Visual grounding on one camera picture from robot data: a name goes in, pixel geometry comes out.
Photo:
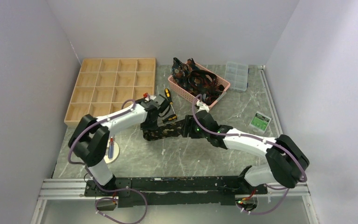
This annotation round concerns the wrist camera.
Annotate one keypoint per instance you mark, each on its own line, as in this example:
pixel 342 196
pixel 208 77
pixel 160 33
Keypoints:
pixel 148 97
pixel 200 106

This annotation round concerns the wooden compartment tray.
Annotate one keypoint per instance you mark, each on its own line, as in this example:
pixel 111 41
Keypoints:
pixel 104 84

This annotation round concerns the black gold patterned tie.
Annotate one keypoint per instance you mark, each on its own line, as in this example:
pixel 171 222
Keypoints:
pixel 173 129

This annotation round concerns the upper black yellow screwdriver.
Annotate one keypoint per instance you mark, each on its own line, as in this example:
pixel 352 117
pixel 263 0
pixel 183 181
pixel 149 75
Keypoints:
pixel 169 98

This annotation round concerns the clear plastic organizer box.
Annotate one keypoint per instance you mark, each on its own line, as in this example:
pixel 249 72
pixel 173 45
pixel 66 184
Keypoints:
pixel 237 75

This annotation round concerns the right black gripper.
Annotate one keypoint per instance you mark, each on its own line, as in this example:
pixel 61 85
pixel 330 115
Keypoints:
pixel 189 122

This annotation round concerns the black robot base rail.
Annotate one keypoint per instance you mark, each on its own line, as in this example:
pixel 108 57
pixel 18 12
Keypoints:
pixel 223 190

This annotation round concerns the white tape roll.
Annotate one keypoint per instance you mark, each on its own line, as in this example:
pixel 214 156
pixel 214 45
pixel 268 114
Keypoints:
pixel 116 153

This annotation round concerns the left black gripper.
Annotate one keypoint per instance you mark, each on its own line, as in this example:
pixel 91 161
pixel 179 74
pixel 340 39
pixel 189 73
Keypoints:
pixel 153 124

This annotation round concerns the lower black yellow screwdriver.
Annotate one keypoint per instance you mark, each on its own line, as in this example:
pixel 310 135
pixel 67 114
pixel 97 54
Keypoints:
pixel 169 118

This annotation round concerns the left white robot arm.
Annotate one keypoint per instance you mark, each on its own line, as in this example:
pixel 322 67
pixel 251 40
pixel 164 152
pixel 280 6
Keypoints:
pixel 90 139

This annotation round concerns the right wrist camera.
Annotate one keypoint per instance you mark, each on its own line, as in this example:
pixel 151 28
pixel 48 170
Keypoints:
pixel 200 106

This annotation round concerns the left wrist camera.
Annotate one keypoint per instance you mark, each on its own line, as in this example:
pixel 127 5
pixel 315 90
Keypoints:
pixel 148 97

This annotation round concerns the black yellow screwdriver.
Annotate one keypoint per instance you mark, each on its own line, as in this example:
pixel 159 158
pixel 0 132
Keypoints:
pixel 169 118
pixel 169 98

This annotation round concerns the green screw bit box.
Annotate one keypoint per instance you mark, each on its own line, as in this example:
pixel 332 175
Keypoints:
pixel 260 122

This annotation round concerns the blue red small screwdriver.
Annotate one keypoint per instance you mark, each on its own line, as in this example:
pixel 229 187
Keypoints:
pixel 111 148

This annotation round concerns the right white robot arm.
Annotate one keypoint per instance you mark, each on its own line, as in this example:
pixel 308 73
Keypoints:
pixel 286 163

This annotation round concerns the pile of patterned ties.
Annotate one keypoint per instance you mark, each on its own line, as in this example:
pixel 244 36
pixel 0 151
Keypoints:
pixel 195 81

